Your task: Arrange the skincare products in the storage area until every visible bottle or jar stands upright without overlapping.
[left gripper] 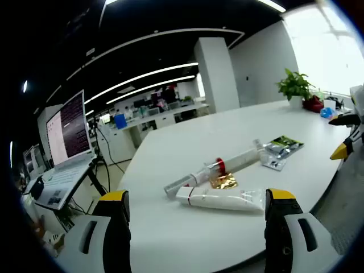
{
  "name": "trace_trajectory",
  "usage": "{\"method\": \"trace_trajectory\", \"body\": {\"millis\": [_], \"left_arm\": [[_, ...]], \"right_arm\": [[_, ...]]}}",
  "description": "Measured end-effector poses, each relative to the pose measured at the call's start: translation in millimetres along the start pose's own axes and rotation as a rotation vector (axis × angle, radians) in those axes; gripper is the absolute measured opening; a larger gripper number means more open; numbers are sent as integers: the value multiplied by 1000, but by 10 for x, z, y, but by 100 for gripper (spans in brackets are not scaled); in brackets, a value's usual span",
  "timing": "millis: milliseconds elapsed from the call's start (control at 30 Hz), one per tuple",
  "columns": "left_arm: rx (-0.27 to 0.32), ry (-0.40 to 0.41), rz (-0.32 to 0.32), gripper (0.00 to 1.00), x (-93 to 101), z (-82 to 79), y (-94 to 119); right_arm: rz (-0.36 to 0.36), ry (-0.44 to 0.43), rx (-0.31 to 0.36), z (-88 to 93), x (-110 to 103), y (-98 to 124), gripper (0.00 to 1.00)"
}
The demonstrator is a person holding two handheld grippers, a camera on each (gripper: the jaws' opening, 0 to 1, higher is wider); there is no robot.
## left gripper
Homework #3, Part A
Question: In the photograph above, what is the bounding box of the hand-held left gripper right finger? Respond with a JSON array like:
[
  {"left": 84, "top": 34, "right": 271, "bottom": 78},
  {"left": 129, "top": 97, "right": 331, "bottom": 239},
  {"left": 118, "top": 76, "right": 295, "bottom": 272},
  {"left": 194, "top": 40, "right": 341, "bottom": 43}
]
[{"left": 264, "top": 187, "right": 342, "bottom": 273}]

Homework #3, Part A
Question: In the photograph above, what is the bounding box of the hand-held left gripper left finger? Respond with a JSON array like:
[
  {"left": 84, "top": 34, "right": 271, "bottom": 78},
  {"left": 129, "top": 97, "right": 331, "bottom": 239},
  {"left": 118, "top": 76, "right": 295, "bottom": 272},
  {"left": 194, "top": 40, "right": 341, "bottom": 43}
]
[{"left": 56, "top": 189, "right": 132, "bottom": 273}]

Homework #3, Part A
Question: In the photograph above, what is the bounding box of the white skincare tube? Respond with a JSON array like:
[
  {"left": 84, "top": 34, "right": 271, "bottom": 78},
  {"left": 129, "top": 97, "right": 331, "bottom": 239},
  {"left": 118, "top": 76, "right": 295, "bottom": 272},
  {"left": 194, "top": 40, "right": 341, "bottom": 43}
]
[{"left": 175, "top": 186, "right": 264, "bottom": 214}]

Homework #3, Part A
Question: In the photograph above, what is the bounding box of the black green skincare sachet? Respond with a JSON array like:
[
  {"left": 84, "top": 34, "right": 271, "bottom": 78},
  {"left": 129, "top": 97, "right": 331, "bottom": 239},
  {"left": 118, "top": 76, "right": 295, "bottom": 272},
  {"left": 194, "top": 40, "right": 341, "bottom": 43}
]
[{"left": 263, "top": 135, "right": 305, "bottom": 159}]

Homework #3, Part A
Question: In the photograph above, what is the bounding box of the small silver skincare sachet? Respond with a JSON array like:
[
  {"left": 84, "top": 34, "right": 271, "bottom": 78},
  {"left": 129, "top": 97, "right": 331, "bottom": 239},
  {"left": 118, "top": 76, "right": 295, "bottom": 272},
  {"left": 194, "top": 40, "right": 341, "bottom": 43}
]
[{"left": 262, "top": 157, "right": 287, "bottom": 172}]

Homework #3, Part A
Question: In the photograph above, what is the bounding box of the gold foil skincare sachet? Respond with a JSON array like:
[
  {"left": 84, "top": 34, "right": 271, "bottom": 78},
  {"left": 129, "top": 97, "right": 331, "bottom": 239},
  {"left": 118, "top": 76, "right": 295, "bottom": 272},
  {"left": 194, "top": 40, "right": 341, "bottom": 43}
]
[{"left": 209, "top": 171, "right": 238, "bottom": 189}]

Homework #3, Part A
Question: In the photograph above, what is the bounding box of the white skincare bottle red collar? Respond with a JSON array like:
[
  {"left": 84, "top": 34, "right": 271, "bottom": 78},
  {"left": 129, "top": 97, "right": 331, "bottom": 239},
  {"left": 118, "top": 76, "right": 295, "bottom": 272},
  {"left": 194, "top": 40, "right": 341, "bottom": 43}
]
[{"left": 202, "top": 145, "right": 262, "bottom": 180}]

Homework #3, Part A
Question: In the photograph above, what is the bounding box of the blue packet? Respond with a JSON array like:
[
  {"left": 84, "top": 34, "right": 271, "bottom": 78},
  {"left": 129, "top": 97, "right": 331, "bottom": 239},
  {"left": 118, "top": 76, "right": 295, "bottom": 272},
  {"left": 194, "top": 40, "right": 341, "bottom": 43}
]
[{"left": 320, "top": 106, "right": 338, "bottom": 119}]

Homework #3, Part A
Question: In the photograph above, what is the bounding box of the red pot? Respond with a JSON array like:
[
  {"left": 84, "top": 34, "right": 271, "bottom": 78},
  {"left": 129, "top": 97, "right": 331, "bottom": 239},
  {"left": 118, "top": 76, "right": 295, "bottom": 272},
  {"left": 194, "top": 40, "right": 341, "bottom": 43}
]
[{"left": 301, "top": 94, "right": 325, "bottom": 114}]

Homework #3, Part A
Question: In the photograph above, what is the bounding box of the green plant in white pot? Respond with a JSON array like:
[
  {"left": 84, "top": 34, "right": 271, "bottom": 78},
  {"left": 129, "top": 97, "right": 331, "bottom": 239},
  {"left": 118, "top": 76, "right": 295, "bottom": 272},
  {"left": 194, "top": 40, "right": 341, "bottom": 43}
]
[{"left": 275, "top": 68, "right": 316, "bottom": 110}]

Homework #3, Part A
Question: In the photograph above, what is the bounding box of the black legged laptop stand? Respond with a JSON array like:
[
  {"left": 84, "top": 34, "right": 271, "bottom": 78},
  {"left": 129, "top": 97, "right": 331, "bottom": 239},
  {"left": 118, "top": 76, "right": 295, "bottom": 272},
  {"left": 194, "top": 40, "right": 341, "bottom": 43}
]
[{"left": 24, "top": 159, "right": 126, "bottom": 234}]

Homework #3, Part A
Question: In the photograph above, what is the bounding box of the blue box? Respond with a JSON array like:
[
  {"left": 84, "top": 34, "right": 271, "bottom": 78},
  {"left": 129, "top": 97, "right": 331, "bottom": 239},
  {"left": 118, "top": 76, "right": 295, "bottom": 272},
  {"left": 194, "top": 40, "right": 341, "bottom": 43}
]
[{"left": 113, "top": 113, "right": 127, "bottom": 129}]

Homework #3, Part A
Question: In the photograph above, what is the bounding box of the open white laptop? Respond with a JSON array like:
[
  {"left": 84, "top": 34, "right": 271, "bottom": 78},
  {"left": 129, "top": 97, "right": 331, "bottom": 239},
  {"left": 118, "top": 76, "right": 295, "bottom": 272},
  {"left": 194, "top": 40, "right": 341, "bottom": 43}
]
[{"left": 39, "top": 89, "right": 97, "bottom": 197}]

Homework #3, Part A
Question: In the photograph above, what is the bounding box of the white office workbench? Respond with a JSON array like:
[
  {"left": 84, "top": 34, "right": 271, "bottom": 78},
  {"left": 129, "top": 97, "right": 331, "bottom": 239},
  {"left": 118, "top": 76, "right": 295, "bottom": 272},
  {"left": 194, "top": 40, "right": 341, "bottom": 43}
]
[{"left": 113, "top": 102, "right": 211, "bottom": 134}]

